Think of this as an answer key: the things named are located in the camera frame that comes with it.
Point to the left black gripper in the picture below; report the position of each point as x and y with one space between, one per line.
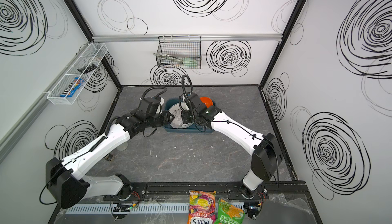
161 119

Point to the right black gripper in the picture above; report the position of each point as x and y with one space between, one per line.
187 116

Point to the orange bowl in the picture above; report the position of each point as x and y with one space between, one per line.
207 101

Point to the white plate red characters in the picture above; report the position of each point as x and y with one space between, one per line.
176 108

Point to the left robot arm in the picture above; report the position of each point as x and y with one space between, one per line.
67 179

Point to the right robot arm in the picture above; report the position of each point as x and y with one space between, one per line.
265 149

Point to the teal plastic bin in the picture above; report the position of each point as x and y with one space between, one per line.
191 129

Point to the green item in basket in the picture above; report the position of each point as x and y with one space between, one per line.
190 62

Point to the blue candy packet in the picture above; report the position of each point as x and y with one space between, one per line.
75 84

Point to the pink fruit candy bag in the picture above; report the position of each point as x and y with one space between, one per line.
201 207

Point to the green snack bag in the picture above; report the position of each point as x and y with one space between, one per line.
229 214

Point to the black wire basket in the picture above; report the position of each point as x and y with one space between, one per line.
171 48

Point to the white wire shelf basket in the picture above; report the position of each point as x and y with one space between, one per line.
91 53

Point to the white slotted cable duct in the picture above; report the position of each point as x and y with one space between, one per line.
157 208

